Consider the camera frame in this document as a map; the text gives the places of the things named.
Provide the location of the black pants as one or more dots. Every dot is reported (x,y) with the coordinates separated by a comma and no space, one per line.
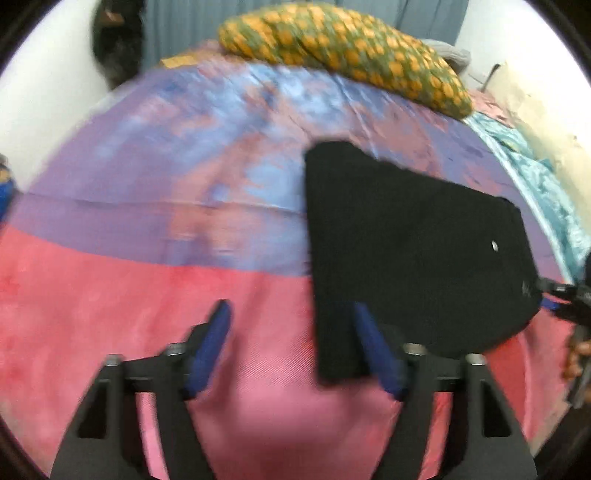
(415,240)

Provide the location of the person's right hand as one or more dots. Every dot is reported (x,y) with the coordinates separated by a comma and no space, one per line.
(579,355)

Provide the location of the teal patterned cloth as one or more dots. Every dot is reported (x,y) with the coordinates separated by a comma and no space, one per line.
(535,175)

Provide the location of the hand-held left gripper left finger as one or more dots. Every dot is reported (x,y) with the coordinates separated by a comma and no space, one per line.
(210,346)

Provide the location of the grey blue curtain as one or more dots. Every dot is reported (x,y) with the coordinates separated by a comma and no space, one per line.
(184,27)

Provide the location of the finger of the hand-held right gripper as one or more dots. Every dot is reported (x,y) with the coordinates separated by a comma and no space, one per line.
(563,290)
(570,311)

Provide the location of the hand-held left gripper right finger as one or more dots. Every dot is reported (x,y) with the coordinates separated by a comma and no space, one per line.
(378,350)

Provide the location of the dark hanging bag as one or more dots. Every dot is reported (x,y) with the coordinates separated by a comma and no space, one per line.
(115,46)

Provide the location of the beige board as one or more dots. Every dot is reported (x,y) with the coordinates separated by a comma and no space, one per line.
(545,115)

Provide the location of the grey cloth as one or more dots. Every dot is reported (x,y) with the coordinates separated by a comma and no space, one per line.
(452,55)

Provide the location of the blue object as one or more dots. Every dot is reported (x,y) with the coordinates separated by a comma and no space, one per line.
(5,194)

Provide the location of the pink and purple printed bedsheet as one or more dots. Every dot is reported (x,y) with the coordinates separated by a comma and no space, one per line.
(138,286)

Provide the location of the orange and green patterned pillow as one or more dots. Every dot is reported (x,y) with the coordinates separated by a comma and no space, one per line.
(346,50)

